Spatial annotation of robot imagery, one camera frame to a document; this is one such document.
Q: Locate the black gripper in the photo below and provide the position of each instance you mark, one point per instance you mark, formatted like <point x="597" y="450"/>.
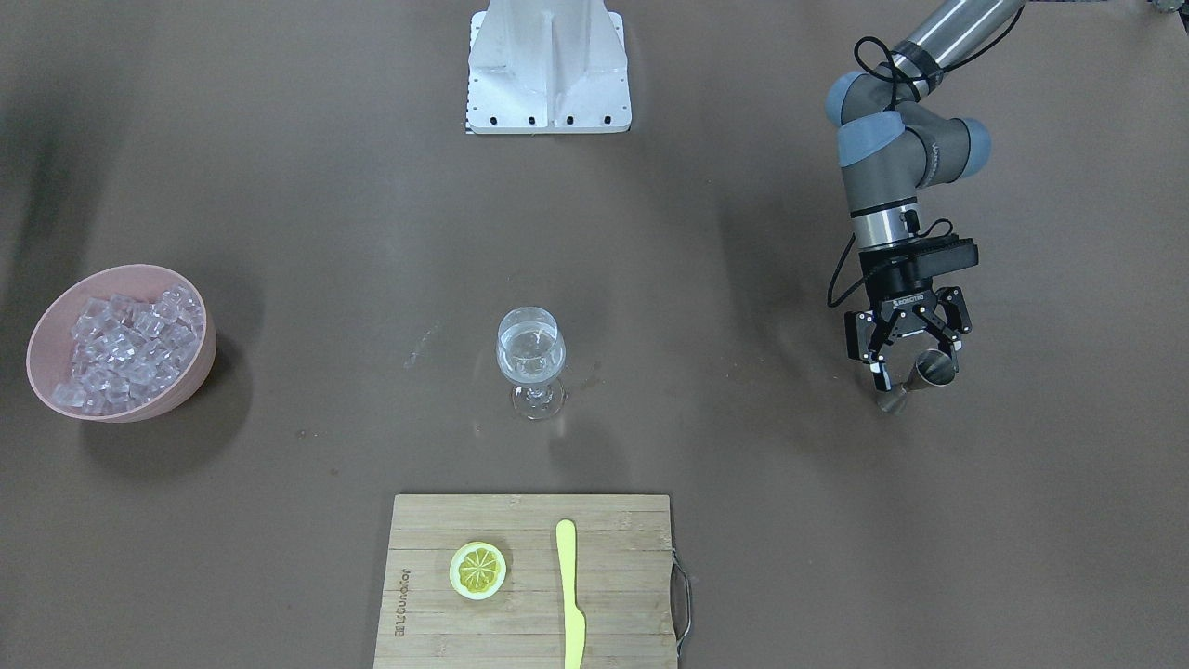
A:
<point x="899" y="282"/>

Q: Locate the steel double jigger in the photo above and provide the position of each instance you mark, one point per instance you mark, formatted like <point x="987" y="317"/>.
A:
<point x="934" y="368"/>

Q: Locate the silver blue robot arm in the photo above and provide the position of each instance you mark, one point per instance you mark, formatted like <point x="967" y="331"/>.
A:
<point x="890" y="148"/>

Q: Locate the clear wine glass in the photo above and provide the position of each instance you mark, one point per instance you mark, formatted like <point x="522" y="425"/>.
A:
<point x="531" y="353"/>

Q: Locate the clear ice cubes pile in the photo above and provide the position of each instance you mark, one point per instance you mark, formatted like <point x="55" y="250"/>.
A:
<point x="125" y="353"/>

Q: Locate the bamboo cutting board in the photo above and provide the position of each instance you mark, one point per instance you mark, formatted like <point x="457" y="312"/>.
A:
<point x="625" y="566"/>

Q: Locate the yellow plastic knife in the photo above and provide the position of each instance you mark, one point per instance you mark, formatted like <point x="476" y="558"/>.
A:
<point x="575" y="625"/>

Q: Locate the yellow lemon slice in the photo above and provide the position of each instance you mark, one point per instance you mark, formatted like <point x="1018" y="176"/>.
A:
<point x="477" y="570"/>

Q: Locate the pink bowl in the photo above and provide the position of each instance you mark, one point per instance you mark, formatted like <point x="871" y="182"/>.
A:
<point x="49" y="349"/>

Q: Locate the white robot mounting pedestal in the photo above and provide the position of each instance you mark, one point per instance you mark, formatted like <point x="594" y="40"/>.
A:
<point x="538" y="67"/>

